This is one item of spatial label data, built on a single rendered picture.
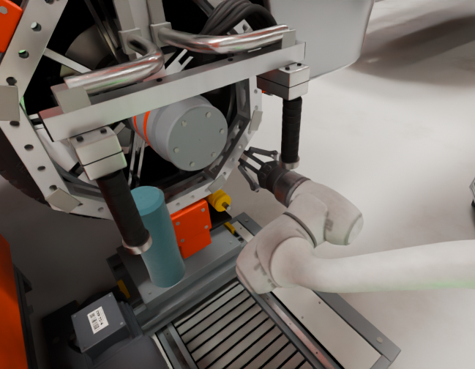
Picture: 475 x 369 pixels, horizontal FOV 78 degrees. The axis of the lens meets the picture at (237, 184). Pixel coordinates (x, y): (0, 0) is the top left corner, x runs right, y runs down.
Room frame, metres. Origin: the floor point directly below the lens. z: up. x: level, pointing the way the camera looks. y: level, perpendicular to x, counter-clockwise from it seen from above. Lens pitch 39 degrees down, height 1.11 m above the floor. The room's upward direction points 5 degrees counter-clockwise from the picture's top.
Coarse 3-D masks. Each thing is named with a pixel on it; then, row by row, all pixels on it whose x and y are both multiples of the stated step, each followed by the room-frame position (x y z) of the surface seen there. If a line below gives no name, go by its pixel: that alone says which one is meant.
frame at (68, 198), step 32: (32, 0) 0.50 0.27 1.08; (64, 0) 0.52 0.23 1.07; (224, 0) 0.68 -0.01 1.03; (32, 32) 0.49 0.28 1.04; (0, 64) 0.46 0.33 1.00; (32, 64) 0.48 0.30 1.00; (0, 96) 0.45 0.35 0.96; (256, 96) 0.72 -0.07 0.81; (32, 128) 0.46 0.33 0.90; (256, 128) 0.72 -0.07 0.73; (32, 160) 0.44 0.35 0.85; (224, 160) 0.67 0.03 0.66; (64, 192) 0.45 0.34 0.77; (96, 192) 0.52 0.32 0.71; (192, 192) 0.60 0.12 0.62
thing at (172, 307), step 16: (224, 224) 0.90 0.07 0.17; (240, 240) 0.79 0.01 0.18; (112, 256) 0.77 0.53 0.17; (112, 272) 0.69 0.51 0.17; (208, 272) 0.67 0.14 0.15; (224, 272) 0.65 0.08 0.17; (128, 288) 0.63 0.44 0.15; (192, 288) 0.61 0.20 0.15; (208, 288) 0.61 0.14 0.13; (144, 304) 0.55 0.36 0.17; (160, 304) 0.56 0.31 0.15; (176, 304) 0.54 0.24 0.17; (192, 304) 0.57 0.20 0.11; (144, 320) 0.50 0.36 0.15; (160, 320) 0.50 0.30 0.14
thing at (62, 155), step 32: (96, 0) 0.65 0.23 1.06; (192, 0) 0.74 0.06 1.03; (192, 32) 0.90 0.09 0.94; (64, 64) 0.60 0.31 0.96; (192, 64) 0.96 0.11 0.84; (224, 96) 0.81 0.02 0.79; (128, 128) 0.64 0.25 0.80; (64, 160) 0.60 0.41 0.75; (128, 160) 0.64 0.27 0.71; (160, 160) 0.77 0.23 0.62
